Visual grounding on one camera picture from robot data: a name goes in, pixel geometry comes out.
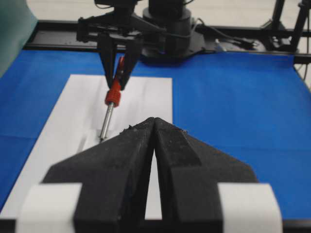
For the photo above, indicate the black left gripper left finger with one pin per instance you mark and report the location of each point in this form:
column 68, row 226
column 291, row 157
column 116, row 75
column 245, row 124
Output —
column 115, row 177

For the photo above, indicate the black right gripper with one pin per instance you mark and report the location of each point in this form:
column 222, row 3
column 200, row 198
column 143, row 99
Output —
column 121, row 26

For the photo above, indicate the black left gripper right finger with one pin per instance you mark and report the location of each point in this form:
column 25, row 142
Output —
column 188, row 172

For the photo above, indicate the red handled soldering iron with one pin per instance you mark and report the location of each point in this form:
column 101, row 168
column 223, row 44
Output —
column 112, row 99

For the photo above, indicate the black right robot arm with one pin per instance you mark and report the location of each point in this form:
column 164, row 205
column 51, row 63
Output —
column 173, row 15

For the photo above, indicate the large white foam board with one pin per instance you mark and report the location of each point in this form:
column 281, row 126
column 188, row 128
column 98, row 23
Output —
column 77, row 118

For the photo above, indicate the green backdrop curtain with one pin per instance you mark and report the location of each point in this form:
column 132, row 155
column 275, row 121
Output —
column 17, row 23

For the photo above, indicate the black aluminium frame rail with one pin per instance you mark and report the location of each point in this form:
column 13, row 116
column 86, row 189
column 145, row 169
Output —
column 61, row 35

